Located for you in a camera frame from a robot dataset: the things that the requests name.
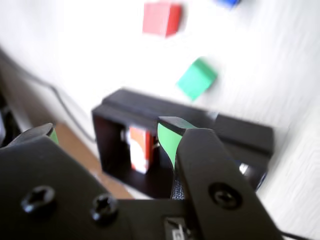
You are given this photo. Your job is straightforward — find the red wooden cube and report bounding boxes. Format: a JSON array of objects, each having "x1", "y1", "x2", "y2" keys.
[{"x1": 142, "y1": 1, "x2": 183, "y2": 39}]

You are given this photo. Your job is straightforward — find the red white printed card pack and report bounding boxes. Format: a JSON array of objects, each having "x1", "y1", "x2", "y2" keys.
[{"x1": 128, "y1": 125, "x2": 157, "y2": 174}]

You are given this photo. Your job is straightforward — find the blue wooden cube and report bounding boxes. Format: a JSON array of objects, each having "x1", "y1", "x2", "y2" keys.
[{"x1": 214, "y1": 0, "x2": 242, "y2": 10}]

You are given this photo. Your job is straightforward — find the black cardboard box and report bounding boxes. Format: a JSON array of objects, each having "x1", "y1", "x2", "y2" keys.
[{"x1": 91, "y1": 87, "x2": 275, "y2": 200}]

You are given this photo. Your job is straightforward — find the green wooden cube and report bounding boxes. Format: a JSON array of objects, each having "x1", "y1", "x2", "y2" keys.
[{"x1": 175, "y1": 56, "x2": 219, "y2": 102}]

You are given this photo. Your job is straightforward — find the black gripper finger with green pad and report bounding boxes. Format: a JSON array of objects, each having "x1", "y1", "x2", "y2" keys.
[
  {"x1": 0, "y1": 122, "x2": 134, "y2": 240},
  {"x1": 156, "y1": 116, "x2": 286, "y2": 240}
]

